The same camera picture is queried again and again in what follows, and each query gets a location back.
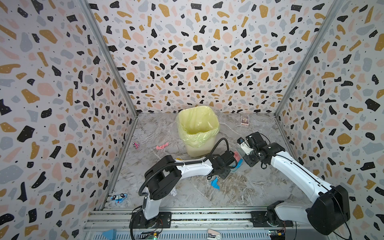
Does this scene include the teal hand brush white bristles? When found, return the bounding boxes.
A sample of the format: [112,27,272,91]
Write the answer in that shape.
[238,142,253,157]

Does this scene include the cream trash bin yellow bag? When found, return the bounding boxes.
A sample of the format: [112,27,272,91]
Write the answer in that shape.
[177,106,220,157]

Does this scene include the teal plastic dustpan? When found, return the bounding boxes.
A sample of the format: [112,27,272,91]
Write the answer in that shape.
[231,159,244,173]

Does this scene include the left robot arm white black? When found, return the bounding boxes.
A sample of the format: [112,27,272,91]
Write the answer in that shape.
[138,150,238,221]

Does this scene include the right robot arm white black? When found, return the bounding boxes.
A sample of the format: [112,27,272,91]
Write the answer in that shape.
[237,132,351,236]

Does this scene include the pink paper scrap far right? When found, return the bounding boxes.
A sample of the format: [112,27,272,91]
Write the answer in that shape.
[234,152,242,162]

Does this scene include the pink paper scrap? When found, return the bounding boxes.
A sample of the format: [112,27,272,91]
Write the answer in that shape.
[234,152,242,162]
[156,142,169,150]

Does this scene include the blue paper scrap lower left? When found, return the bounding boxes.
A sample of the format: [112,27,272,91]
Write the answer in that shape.
[211,178,220,190]

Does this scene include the small card box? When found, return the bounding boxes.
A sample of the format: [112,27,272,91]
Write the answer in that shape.
[241,115,250,126]

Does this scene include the white paper scrap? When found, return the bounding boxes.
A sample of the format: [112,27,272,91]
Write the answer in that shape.
[170,188,178,197]

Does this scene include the pink paper scrap far left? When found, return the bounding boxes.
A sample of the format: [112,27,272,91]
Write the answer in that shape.
[156,142,169,150]

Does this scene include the small pink toy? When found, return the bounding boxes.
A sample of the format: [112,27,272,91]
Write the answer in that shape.
[133,142,140,149]

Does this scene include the blue toy car sticker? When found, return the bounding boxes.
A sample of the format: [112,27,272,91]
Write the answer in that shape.
[111,193,128,204]

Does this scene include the blue triangular object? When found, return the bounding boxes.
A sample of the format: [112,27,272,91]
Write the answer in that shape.
[102,229,117,240]

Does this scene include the black corrugated cable conduit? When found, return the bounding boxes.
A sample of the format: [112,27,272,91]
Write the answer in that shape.
[137,137,230,197]

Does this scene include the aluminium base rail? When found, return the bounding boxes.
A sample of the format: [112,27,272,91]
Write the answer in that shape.
[83,207,338,240]

